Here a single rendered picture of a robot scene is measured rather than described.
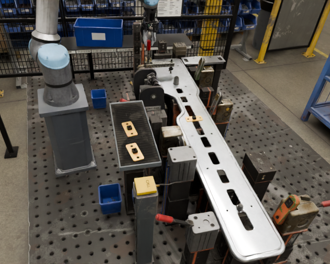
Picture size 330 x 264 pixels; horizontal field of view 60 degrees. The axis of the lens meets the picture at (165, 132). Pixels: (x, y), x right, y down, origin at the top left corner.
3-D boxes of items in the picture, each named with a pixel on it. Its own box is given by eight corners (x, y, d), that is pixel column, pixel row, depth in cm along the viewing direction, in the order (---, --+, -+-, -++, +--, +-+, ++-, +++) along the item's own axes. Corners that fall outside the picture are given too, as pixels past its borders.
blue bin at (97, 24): (122, 47, 193) (121, 28, 184) (75, 46, 190) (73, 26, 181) (123, 37, 205) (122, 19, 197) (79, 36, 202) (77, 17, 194)
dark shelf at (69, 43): (193, 48, 205) (194, 44, 203) (61, 54, 186) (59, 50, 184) (184, 36, 221) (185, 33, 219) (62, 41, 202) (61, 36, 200)
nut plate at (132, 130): (138, 135, 105) (138, 132, 104) (128, 137, 104) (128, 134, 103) (131, 121, 111) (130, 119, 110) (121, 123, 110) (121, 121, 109)
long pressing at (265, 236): (296, 251, 92) (298, 249, 91) (232, 265, 88) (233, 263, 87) (180, 58, 194) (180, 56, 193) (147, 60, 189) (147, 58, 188)
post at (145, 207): (154, 264, 115) (159, 196, 87) (135, 268, 114) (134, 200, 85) (150, 247, 121) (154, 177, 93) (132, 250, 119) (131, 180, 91)
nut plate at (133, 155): (144, 158, 96) (144, 156, 95) (133, 162, 95) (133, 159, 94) (135, 143, 102) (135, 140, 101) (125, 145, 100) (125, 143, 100)
